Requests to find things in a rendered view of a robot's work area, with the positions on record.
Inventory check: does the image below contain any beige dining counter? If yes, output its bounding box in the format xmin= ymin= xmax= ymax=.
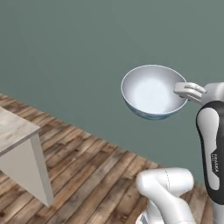
xmin=0 ymin=106 xmax=54 ymax=208

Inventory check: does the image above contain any white bowl with blue outside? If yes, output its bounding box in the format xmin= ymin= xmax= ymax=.
xmin=120 ymin=64 xmax=189 ymax=121

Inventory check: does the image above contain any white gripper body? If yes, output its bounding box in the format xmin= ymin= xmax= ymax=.
xmin=173 ymin=81 xmax=207 ymax=104

